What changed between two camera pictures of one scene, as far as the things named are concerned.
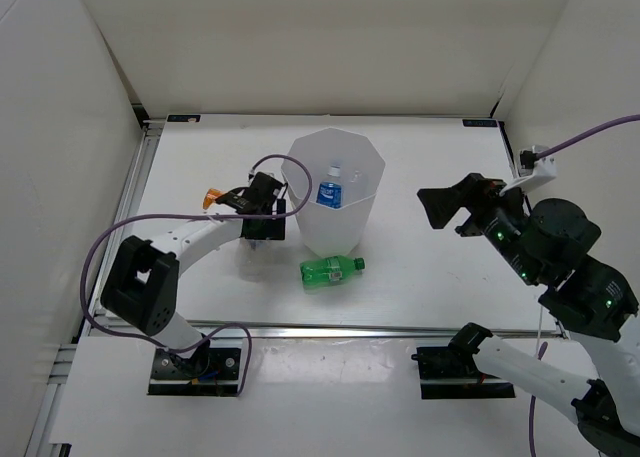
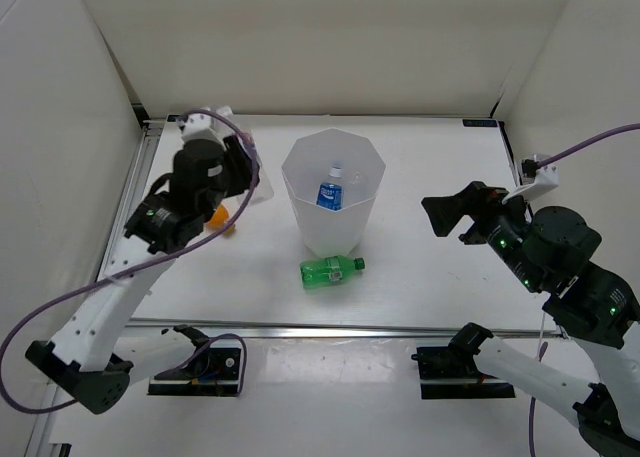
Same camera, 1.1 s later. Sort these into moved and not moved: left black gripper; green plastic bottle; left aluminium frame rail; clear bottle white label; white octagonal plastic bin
Moved: left black gripper; clear bottle white label
Not moved: left aluminium frame rail; green plastic bottle; white octagonal plastic bin
